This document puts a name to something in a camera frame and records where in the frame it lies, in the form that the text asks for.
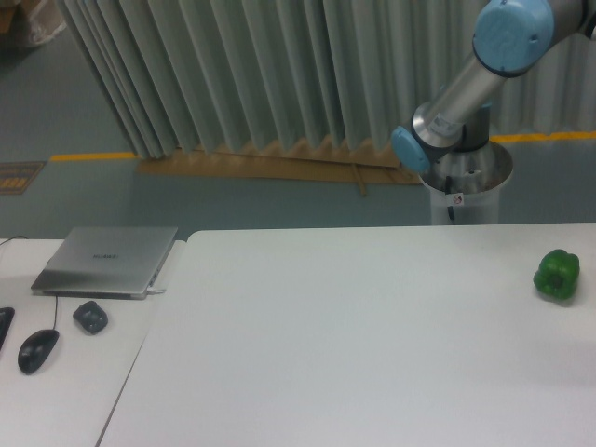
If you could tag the green bell pepper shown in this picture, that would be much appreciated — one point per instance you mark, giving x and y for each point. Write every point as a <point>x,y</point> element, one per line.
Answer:
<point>557,275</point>

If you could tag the black computer mouse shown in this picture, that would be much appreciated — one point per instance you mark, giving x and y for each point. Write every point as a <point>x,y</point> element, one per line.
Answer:
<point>35,350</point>

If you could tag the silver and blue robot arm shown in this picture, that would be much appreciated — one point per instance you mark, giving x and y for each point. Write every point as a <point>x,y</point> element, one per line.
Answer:
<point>510,37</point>

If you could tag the brown cardboard sheet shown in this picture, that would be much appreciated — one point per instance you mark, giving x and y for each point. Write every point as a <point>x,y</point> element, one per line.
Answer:
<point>303,162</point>

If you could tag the pale green pleated curtain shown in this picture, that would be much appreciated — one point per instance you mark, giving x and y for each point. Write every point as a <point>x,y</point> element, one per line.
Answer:
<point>303,78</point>

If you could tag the silver closed laptop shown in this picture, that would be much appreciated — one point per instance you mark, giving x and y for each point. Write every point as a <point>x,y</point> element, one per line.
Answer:
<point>107,262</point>

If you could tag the dark grey earbuds case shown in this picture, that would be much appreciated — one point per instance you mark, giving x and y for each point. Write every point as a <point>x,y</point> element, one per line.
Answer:
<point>91,317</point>

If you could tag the floor warning sticker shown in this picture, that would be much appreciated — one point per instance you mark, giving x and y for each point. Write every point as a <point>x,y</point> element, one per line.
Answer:
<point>17,176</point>

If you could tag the black keyboard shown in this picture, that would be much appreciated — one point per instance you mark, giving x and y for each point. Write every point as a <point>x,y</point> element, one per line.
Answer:
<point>6,316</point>

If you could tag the clear plastic bag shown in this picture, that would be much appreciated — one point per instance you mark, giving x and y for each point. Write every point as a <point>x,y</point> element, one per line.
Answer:
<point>39,23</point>

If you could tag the cardboard box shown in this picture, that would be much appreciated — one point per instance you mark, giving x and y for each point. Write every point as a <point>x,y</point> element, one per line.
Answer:
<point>8,9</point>

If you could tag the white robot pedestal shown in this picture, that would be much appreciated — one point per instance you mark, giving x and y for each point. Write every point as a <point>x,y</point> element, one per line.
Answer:
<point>464,187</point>

